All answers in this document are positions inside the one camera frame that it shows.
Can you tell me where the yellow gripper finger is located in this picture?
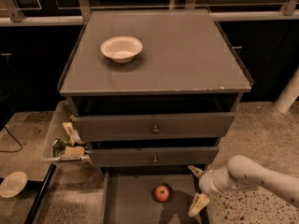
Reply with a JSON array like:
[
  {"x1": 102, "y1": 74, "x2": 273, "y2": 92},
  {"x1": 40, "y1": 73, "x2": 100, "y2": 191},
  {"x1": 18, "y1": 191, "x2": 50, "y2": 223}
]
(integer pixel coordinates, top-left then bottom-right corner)
[
  {"x1": 188, "y1": 193, "x2": 210, "y2": 217},
  {"x1": 188, "y1": 165, "x2": 204, "y2": 178}
]

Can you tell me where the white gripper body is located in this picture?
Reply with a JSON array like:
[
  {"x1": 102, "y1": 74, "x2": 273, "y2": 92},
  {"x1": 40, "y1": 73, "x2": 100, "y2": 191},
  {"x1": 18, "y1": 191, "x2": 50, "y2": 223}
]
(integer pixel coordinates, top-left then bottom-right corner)
[{"x1": 199, "y1": 167, "x2": 231, "y2": 196}]

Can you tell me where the red apple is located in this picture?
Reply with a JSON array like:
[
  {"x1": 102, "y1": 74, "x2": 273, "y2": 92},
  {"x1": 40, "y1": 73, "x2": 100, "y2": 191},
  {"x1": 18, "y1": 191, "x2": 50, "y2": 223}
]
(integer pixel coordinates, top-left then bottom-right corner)
[{"x1": 153, "y1": 185, "x2": 170, "y2": 203}]

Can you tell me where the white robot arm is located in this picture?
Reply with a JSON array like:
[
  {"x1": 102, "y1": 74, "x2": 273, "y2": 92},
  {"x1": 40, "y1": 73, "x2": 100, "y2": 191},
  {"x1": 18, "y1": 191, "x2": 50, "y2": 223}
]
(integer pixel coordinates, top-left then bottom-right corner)
[{"x1": 192, "y1": 74, "x2": 299, "y2": 224}]

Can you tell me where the grey middle drawer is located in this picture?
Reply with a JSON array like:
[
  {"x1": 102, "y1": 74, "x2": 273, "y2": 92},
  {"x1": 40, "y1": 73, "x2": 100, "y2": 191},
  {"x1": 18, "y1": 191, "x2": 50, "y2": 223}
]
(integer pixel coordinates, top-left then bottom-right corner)
[{"x1": 88, "y1": 147, "x2": 219, "y2": 167}]

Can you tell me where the grey drawer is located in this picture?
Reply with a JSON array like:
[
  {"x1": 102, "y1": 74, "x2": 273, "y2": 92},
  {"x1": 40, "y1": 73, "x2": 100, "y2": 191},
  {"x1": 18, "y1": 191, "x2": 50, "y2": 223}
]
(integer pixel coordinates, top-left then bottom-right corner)
[
  {"x1": 101, "y1": 166, "x2": 210, "y2": 224},
  {"x1": 88, "y1": 147, "x2": 219, "y2": 167},
  {"x1": 73, "y1": 112, "x2": 235, "y2": 142}
]

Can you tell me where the grey bottom drawer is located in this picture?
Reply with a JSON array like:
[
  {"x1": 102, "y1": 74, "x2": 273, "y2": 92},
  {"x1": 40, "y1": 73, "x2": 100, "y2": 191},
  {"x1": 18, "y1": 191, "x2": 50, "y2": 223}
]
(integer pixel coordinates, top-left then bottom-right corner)
[{"x1": 101, "y1": 166, "x2": 210, "y2": 224}]

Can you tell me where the grey top drawer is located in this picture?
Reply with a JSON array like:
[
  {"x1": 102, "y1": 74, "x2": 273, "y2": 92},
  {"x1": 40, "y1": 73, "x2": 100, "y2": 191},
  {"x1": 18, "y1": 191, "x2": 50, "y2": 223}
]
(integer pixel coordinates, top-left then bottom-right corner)
[{"x1": 73, "y1": 112, "x2": 235, "y2": 142}]

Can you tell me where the grey drawer cabinet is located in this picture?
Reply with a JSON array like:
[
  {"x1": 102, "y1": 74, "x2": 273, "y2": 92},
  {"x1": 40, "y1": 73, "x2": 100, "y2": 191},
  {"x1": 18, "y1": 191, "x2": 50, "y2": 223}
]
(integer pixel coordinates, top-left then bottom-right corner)
[{"x1": 57, "y1": 8, "x2": 254, "y2": 175}]

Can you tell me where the white bowl on counter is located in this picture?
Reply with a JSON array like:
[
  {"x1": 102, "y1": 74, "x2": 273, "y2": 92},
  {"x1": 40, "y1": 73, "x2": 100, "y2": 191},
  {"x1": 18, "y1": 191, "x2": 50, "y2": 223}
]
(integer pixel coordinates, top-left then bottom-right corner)
[{"x1": 100, "y1": 36, "x2": 143, "y2": 63}]

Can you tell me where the yellow sponge in bin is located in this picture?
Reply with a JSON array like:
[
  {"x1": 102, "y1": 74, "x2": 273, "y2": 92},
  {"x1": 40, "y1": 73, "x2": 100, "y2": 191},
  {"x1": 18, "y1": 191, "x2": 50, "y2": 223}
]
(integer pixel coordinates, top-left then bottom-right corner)
[{"x1": 64, "y1": 147, "x2": 85, "y2": 156}]

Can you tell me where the clear plastic bin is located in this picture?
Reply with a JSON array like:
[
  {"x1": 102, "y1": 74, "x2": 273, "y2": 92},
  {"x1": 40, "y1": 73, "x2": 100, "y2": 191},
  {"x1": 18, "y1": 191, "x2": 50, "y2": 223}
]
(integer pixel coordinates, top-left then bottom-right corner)
[{"x1": 42, "y1": 101, "x2": 90, "y2": 165}]

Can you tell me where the green packet in bin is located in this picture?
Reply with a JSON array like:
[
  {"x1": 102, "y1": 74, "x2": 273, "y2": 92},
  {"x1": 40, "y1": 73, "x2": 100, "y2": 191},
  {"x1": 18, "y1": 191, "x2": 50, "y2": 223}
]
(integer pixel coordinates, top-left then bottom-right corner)
[{"x1": 52, "y1": 139, "x2": 72, "y2": 157}]

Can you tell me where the black floor frame bar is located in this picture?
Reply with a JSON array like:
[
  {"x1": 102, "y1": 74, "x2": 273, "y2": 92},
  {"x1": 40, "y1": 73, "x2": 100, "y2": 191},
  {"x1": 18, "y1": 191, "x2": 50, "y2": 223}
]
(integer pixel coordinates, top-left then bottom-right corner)
[{"x1": 23, "y1": 164, "x2": 56, "y2": 224}]

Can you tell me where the black cable on floor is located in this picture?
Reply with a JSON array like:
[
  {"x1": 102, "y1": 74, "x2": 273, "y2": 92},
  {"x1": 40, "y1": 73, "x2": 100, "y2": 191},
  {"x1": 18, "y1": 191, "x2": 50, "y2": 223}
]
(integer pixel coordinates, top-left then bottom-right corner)
[{"x1": 0, "y1": 125, "x2": 23, "y2": 154}]

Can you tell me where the metal railing frame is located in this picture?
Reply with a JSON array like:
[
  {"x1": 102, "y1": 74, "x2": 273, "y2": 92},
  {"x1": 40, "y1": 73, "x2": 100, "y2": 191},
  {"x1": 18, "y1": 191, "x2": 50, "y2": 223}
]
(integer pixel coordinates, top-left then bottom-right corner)
[{"x1": 0, "y1": 0, "x2": 299, "y2": 24}]

